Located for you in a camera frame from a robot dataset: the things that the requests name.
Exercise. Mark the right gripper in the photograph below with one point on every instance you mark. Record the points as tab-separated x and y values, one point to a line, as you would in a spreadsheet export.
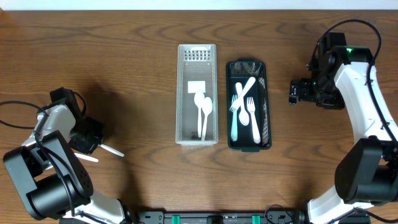
299	92

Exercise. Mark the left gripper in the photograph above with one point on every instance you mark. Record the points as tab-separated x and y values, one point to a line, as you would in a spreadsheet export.
90	140

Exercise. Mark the white spoon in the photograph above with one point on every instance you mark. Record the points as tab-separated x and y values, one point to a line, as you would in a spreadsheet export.
86	157
198	100
243	114
111	150

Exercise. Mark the white fork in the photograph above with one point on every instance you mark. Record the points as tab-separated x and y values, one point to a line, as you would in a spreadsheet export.
235	105
255	130

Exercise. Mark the pale green plastic fork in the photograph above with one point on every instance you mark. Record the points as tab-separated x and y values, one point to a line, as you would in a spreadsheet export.
234	126

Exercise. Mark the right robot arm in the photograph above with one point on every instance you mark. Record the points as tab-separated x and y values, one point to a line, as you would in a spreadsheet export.
343	77

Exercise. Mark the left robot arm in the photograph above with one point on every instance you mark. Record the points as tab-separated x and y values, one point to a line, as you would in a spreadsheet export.
47	172

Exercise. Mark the black plastic basket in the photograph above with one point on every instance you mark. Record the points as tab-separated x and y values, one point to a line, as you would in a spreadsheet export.
240	71

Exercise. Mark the white label in basket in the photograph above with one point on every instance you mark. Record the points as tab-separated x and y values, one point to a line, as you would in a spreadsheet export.
196	86

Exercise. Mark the clear plastic basket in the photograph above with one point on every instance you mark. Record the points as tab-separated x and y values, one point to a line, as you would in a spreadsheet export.
196	62

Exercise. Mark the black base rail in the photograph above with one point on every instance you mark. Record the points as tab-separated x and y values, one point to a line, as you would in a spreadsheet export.
275	215

